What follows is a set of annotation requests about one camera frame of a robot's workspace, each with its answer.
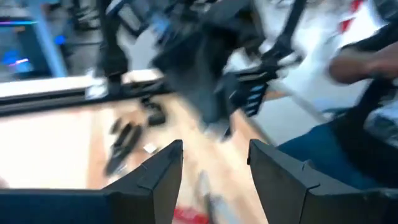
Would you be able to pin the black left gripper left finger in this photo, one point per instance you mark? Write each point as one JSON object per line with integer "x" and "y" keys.
{"x": 93, "y": 208}

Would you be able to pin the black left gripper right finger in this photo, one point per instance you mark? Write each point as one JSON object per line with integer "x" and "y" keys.
{"x": 311, "y": 205}

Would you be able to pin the person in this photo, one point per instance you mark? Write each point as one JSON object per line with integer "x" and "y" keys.
{"x": 311, "y": 149}

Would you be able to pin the black C-clamp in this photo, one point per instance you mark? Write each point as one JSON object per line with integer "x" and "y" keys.
{"x": 157, "y": 118}

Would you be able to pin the silver socket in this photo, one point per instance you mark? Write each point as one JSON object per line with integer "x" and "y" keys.
{"x": 150, "y": 148}

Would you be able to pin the person's hand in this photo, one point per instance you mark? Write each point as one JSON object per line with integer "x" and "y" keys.
{"x": 357, "y": 63}

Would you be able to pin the lit computer monitor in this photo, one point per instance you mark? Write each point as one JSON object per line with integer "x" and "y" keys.
{"x": 18, "y": 53}

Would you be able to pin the black aluminium table frame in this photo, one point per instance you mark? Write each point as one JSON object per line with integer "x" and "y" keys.
{"x": 46, "y": 99}

